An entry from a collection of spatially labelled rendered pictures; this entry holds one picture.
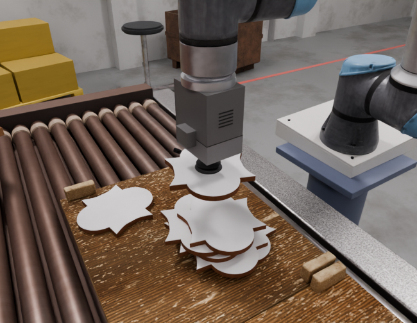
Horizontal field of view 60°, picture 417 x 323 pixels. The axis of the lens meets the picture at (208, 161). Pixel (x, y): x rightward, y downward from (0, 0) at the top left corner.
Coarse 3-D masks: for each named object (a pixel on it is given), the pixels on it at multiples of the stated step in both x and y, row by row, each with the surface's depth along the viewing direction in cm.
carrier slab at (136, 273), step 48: (96, 192) 74; (240, 192) 74; (96, 240) 63; (144, 240) 63; (288, 240) 63; (96, 288) 54; (144, 288) 54; (192, 288) 54; (240, 288) 54; (288, 288) 54
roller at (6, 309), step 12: (0, 216) 73; (0, 228) 69; (0, 240) 66; (0, 252) 63; (0, 264) 61; (0, 276) 58; (0, 288) 56; (0, 300) 54; (12, 300) 56; (0, 312) 53; (12, 312) 54
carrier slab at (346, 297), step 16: (336, 288) 54; (352, 288) 54; (288, 304) 52; (304, 304) 52; (320, 304) 52; (336, 304) 52; (352, 304) 52; (368, 304) 52; (256, 320) 50; (272, 320) 50; (288, 320) 50; (304, 320) 50; (320, 320) 50; (336, 320) 50; (352, 320) 50; (368, 320) 50; (384, 320) 50; (400, 320) 50
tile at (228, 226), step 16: (192, 208) 62; (208, 208) 62; (224, 208) 62; (240, 208) 62; (192, 224) 59; (208, 224) 59; (224, 224) 59; (240, 224) 59; (256, 224) 59; (192, 240) 56; (208, 240) 56; (224, 240) 56; (240, 240) 56
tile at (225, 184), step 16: (176, 160) 58; (192, 160) 58; (224, 160) 58; (240, 160) 58; (176, 176) 54; (192, 176) 54; (208, 176) 54; (224, 176) 54; (240, 176) 54; (192, 192) 52; (208, 192) 51; (224, 192) 51
